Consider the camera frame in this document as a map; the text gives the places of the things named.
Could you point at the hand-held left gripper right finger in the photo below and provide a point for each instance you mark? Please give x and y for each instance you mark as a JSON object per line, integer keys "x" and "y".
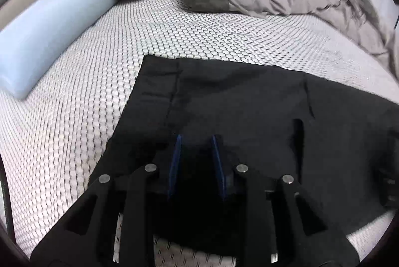
{"x": 218, "y": 161}

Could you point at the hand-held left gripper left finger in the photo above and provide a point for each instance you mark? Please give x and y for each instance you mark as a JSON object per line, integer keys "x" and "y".
{"x": 175, "y": 161}

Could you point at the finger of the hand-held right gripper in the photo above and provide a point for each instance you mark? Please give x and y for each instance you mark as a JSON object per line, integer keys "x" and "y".
{"x": 389, "y": 184}

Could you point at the black pants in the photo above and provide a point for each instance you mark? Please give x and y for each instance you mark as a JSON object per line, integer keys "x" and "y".
{"x": 249, "y": 104}

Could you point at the light blue pillow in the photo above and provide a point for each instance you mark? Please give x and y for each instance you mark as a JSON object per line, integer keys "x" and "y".
{"x": 46, "y": 30}

